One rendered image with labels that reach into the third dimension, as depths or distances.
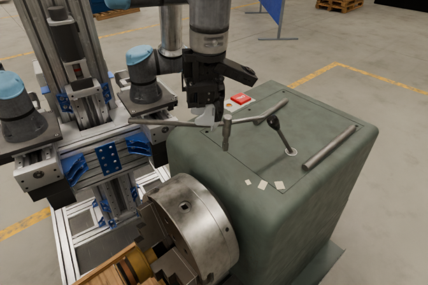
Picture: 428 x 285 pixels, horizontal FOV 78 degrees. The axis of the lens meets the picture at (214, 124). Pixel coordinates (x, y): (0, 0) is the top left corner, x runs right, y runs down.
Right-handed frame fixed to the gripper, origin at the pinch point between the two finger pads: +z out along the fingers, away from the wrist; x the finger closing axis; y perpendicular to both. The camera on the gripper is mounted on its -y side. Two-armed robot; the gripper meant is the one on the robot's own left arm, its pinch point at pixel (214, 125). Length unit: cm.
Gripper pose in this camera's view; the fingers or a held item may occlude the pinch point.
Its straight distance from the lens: 66.2
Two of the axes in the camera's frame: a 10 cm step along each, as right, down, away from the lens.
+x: 2.8, 6.2, -7.3
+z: -0.5, 7.7, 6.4
